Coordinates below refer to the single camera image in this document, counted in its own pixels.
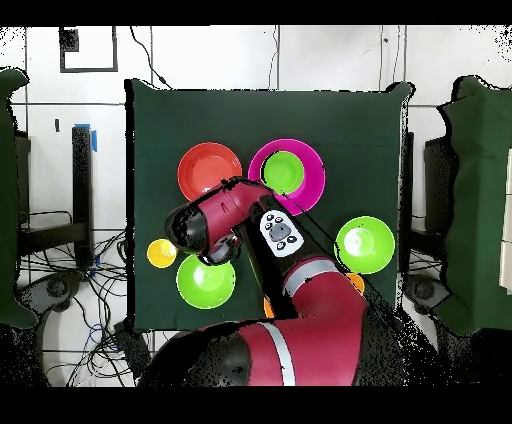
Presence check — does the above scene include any small green plastic bowl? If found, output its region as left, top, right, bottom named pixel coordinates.
left=261, top=150, right=306, bottom=196

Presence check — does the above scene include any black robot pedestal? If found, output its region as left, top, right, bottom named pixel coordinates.
left=137, top=323, right=253, bottom=387

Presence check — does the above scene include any dark green table cloth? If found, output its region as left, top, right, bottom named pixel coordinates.
left=124, top=77, right=415, bottom=333

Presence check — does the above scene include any white box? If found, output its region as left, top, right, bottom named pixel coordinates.
left=498, top=147, right=512, bottom=296

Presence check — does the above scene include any black square floor frame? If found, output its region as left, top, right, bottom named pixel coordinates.
left=58, top=25, right=119, bottom=74

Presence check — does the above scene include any yellow plastic cup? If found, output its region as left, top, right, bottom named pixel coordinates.
left=146, top=238, right=178, bottom=269

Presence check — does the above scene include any green cloth side table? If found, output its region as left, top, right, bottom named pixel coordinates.
left=0, top=66, right=39, bottom=330
left=435, top=74, right=512, bottom=338

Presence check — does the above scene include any black metal stand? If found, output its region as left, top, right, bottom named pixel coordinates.
left=15, top=124, right=97, bottom=268
left=399, top=130, right=416, bottom=277

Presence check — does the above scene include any pink plastic bowl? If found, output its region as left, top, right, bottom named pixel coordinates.
left=247, top=138, right=327, bottom=217

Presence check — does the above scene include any large green plastic bowl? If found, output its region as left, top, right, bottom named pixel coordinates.
left=176, top=253, right=237, bottom=310
left=334, top=215, right=396, bottom=276

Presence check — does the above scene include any red plastic bowl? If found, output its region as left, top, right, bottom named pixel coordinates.
left=177, top=141, right=244, bottom=203

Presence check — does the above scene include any orange plastic cup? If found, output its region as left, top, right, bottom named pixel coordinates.
left=345, top=272, right=366, bottom=297

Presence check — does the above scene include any black chair base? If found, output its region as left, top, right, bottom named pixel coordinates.
left=17, top=269, right=87, bottom=321

